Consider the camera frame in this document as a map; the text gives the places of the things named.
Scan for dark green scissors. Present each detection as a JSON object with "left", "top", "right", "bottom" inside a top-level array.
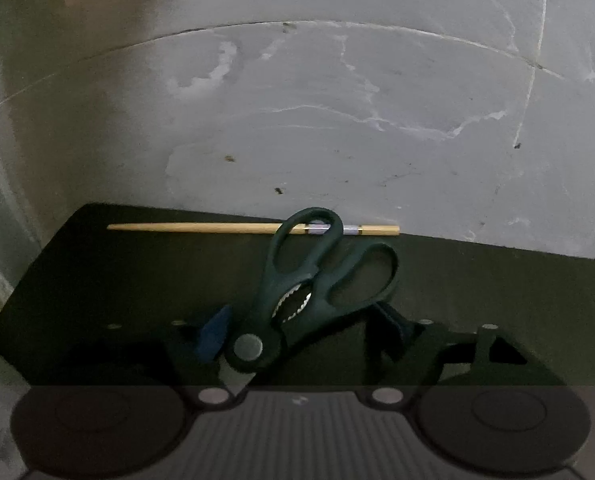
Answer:
[{"left": 218, "top": 207, "right": 399, "bottom": 398}]

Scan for purple banded bamboo chopstick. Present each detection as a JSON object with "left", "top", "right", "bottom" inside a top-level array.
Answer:
[{"left": 106, "top": 222, "right": 401, "bottom": 236}]

